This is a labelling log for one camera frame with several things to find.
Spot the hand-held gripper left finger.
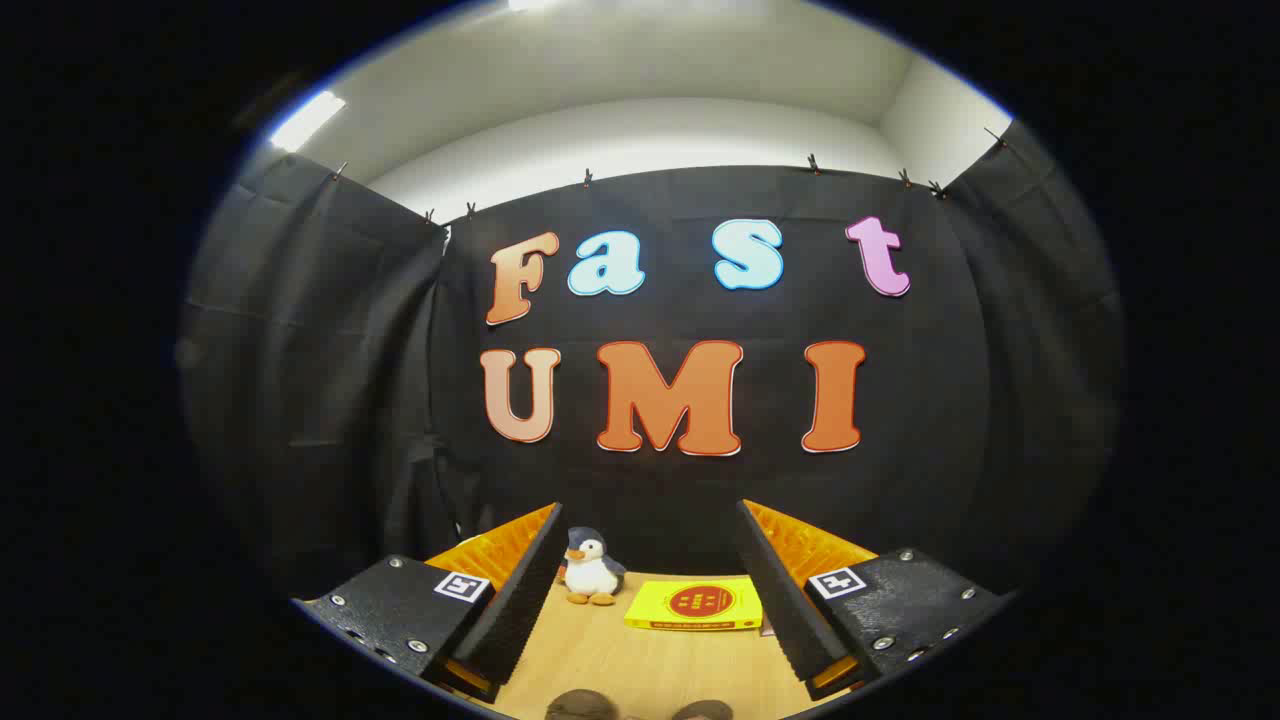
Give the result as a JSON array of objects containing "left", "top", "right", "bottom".
[{"left": 293, "top": 503, "right": 566, "bottom": 704}]

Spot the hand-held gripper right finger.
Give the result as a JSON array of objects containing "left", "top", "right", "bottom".
[{"left": 737, "top": 499, "right": 1011, "bottom": 701}]

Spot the penguin plush toy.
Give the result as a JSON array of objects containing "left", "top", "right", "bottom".
[{"left": 557, "top": 527, "right": 628, "bottom": 607}]

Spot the yellow book with red circle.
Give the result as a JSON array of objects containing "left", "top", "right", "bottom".
[{"left": 624, "top": 577, "right": 763, "bottom": 632}]

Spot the ceiling light panel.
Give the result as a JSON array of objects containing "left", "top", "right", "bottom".
[{"left": 270, "top": 92, "right": 346, "bottom": 151}]

